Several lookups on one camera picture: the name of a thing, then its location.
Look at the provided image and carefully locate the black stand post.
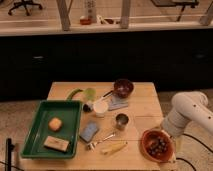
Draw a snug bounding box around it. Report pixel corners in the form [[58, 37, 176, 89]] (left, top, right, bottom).
[[5, 138, 15, 171]]

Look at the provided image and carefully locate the small metal cup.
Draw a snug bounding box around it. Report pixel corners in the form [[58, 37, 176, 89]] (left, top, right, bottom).
[[116, 113, 129, 130]]

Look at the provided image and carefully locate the green plastic tray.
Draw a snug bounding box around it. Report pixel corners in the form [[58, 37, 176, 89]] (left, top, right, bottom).
[[21, 100, 82, 159]]

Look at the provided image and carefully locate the dark brown bowl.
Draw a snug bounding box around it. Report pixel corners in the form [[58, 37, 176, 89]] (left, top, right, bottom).
[[114, 79, 134, 98]]

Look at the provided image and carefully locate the small red object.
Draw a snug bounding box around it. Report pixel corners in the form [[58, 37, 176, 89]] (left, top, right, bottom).
[[80, 16, 92, 25]]

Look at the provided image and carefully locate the white cup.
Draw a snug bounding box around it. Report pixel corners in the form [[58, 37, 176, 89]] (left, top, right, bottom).
[[93, 101, 108, 117]]

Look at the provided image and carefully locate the long dark cabinet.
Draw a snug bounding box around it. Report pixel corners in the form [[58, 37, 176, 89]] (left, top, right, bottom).
[[0, 29, 213, 101]]

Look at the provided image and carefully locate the silver fork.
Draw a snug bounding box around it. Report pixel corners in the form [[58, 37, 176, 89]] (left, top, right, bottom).
[[86, 132, 116, 150]]

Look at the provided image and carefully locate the black cable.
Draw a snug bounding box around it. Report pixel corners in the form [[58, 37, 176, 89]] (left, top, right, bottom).
[[175, 133, 213, 171]]

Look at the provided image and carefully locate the dark grapes bunch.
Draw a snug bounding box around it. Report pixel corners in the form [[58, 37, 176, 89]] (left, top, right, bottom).
[[148, 137, 167, 156]]

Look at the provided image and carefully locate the tan sponge block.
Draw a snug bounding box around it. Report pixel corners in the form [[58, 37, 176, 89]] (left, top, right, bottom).
[[44, 136, 69, 152]]

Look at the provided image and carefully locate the red bowl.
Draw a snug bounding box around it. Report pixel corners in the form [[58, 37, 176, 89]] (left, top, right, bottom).
[[140, 130, 174, 163]]

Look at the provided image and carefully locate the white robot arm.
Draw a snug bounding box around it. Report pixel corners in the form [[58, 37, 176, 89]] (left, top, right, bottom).
[[161, 91, 213, 137]]

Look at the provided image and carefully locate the black office chair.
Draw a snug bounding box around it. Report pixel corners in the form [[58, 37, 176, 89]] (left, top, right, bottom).
[[8, 0, 43, 16]]

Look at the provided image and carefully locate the light green vegetable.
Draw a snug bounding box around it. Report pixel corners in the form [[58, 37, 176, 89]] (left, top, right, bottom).
[[83, 88, 96, 101]]

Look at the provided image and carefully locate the grey blue cloth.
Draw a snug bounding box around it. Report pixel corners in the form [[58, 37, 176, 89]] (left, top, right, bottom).
[[108, 96, 128, 111]]

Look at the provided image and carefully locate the orange round fruit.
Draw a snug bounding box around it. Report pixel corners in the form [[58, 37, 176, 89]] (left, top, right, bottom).
[[48, 117, 62, 131]]

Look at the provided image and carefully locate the small dark can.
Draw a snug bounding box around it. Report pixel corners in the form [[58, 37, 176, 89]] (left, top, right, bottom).
[[83, 103, 93, 113]]

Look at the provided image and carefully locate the green cucumber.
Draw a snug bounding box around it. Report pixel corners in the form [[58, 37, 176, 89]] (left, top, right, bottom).
[[66, 88, 83, 100]]

